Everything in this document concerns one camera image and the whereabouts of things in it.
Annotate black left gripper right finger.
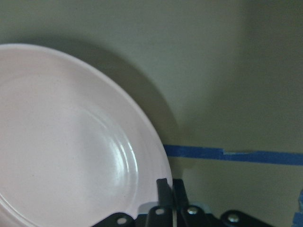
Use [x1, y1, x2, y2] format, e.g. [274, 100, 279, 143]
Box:
[173, 179, 212, 227]

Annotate pink plate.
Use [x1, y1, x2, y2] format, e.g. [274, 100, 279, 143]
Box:
[0, 44, 172, 227]

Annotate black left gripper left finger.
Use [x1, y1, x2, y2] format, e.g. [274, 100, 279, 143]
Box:
[145, 178, 174, 227]

